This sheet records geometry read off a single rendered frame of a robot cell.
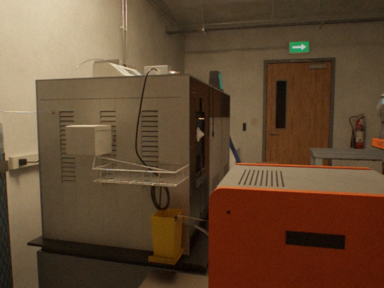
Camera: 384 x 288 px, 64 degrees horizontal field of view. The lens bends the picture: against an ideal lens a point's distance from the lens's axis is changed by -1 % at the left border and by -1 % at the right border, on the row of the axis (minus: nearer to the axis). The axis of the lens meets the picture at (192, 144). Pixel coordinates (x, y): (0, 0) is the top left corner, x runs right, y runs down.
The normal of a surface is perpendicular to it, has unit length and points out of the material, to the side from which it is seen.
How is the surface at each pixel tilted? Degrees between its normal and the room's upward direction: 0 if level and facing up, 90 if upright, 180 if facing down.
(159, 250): 93
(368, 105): 90
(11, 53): 90
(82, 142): 90
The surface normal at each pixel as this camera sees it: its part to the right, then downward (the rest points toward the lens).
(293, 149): -0.25, 0.08
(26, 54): 0.97, 0.02
